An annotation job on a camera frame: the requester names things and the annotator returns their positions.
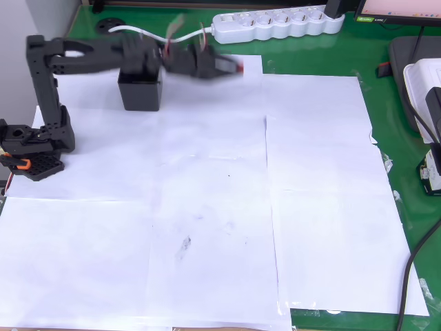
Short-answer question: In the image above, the black square container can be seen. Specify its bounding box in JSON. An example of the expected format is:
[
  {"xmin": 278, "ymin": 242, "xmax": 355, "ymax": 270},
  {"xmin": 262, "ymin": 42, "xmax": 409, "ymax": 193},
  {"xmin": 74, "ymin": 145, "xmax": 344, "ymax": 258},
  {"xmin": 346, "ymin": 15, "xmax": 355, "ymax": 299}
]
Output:
[{"xmin": 116, "ymin": 67, "xmax": 163, "ymax": 112}]

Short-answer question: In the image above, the black plug adapter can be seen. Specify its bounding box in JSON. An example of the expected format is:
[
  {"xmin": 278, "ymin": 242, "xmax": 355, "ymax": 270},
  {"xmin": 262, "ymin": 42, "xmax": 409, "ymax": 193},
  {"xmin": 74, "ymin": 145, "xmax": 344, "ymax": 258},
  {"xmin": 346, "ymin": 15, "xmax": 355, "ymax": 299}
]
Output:
[{"xmin": 325, "ymin": 0, "xmax": 346, "ymax": 19}]

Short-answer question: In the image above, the grey pad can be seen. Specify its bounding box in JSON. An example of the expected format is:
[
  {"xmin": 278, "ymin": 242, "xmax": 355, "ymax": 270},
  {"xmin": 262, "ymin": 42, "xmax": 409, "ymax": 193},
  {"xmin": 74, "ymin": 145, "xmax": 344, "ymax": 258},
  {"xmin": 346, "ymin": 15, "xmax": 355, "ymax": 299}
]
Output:
[{"xmin": 388, "ymin": 35, "xmax": 441, "ymax": 134}]

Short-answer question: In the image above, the computer monitor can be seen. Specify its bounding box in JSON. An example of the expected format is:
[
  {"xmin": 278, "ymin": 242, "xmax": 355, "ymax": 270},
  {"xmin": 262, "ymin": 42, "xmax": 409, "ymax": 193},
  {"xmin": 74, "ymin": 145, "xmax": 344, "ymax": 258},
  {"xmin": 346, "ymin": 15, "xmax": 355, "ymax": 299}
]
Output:
[{"xmin": 354, "ymin": 0, "xmax": 441, "ymax": 28}]

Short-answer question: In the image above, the thick black cable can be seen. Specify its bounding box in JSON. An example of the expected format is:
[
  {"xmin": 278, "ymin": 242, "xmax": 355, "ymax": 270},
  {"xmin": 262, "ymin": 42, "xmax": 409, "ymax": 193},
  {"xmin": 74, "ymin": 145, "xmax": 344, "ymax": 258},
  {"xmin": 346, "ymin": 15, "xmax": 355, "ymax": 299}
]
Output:
[{"xmin": 396, "ymin": 217, "xmax": 441, "ymax": 331}]

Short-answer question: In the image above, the white power strip cable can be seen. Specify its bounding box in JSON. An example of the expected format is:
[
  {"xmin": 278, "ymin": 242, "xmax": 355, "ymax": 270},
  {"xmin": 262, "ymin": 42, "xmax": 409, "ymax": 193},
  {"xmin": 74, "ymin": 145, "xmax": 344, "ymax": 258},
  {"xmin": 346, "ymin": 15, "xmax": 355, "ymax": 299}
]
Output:
[{"xmin": 108, "ymin": 24, "xmax": 216, "ymax": 44}]

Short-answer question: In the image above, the red and white servo wire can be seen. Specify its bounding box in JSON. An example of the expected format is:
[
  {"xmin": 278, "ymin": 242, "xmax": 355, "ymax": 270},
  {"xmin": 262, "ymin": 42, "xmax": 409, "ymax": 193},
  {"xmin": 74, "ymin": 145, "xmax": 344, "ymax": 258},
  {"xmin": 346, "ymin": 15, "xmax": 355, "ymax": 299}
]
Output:
[{"xmin": 164, "ymin": 12, "xmax": 210, "ymax": 59}]

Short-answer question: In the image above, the black device on container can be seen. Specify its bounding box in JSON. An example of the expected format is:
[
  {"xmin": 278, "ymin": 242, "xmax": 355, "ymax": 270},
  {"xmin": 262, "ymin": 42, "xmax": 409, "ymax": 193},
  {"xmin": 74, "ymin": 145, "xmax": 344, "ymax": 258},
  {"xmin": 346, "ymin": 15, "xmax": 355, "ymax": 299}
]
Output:
[{"xmin": 424, "ymin": 86, "xmax": 441, "ymax": 144}]

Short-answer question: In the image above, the orange table clamp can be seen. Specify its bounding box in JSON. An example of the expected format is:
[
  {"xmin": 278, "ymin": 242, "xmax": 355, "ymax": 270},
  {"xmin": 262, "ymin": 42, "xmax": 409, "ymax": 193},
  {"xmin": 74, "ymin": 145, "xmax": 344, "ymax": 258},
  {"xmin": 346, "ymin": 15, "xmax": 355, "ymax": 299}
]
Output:
[{"xmin": 0, "ymin": 154, "xmax": 32, "ymax": 172}]

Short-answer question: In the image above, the white lidded container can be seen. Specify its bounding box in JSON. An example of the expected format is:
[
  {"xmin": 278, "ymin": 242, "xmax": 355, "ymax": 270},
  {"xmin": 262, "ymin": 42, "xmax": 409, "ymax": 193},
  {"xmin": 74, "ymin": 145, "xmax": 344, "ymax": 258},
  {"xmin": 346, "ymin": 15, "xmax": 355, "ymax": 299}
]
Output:
[{"xmin": 402, "ymin": 58, "xmax": 441, "ymax": 144}]

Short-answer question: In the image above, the black round cable grommet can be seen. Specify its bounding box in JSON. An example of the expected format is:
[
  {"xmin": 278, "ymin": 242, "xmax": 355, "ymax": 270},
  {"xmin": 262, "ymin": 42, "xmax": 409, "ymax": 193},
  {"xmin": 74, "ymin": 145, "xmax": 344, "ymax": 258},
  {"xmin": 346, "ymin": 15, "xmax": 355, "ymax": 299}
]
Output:
[{"xmin": 96, "ymin": 17, "xmax": 127, "ymax": 37}]

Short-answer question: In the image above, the white power strip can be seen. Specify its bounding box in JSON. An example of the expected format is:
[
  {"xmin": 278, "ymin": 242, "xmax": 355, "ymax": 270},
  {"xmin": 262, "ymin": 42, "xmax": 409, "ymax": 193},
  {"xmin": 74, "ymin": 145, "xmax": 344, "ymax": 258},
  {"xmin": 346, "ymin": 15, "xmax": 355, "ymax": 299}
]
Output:
[{"xmin": 210, "ymin": 5, "xmax": 346, "ymax": 45}]

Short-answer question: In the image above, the thin black monitor cable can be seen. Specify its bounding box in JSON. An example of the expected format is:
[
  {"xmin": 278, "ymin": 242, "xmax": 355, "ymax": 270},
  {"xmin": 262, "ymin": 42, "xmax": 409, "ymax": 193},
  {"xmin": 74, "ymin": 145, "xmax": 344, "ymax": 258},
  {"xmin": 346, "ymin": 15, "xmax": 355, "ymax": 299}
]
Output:
[{"xmin": 413, "ymin": 26, "xmax": 426, "ymax": 60}]

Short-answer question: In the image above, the small printed carton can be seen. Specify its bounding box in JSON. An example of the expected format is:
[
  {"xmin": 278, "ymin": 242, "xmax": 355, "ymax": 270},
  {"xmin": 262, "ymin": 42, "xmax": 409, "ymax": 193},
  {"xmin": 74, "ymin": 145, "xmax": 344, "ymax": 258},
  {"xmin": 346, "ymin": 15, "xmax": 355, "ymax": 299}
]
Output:
[{"xmin": 416, "ymin": 141, "xmax": 441, "ymax": 198}]

